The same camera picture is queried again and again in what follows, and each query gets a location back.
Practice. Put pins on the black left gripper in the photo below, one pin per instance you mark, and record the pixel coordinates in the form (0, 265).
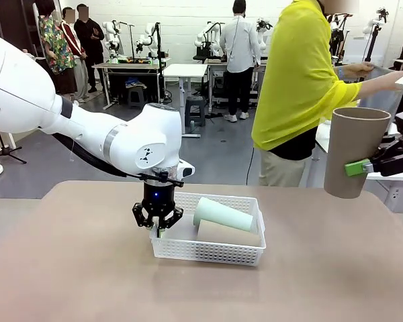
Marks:
(158, 198)

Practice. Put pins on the brown paper cup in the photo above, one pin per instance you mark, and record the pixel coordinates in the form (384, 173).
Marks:
(349, 141)
(228, 235)

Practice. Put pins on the grey board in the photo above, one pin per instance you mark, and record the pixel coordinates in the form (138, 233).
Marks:
(383, 100)

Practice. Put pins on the white perforated plastic basket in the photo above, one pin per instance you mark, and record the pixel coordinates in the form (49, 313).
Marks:
(205, 251)

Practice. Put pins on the pale green paper cup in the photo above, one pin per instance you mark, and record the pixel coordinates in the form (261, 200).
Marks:
(221, 214)

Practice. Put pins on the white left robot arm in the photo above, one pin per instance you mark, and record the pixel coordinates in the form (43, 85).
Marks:
(147, 134)

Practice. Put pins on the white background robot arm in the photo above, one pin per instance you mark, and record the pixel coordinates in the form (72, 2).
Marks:
(201, 37)
(147, 40)
(111, 40)

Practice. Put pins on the person's right forearm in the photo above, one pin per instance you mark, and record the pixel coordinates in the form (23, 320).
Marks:
(379, 85)

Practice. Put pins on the person's left hand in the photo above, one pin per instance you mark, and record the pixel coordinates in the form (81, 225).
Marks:
(357, 69)

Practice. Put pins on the blue wristband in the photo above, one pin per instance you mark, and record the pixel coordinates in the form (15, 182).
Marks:
(340, 71)

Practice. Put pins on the grey plastic stool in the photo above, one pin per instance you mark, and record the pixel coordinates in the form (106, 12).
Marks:
(136, 95)
(194, 110)

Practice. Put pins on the person in yellow top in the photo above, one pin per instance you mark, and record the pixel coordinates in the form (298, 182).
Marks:
(295, 84)

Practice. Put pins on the white robot on black tripod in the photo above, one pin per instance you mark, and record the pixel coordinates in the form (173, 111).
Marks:
(376, 23)

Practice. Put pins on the white background table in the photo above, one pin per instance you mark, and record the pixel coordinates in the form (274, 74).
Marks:
(184, 70)

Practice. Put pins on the black framed robot workbench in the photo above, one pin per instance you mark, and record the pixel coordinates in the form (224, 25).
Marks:
(131, 66)

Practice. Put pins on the black tripod stand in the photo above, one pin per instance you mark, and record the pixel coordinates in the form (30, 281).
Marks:
(6, 152)

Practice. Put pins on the person in white shirt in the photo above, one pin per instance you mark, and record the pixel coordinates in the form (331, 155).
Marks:
(238, 43)

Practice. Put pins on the person in black clothes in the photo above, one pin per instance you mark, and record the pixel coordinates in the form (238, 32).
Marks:
(90, 37)

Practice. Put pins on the person in red striped jacket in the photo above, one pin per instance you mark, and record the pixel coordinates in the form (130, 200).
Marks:
(70, 40)

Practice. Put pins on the person in floral shirt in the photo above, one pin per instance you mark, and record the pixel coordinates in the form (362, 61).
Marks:
(57, 47)

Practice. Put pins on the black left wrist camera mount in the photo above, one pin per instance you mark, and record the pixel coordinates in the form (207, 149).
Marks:
(161, 177)

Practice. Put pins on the white desk with grey frame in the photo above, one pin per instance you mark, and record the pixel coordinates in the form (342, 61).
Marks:
(215, 63)

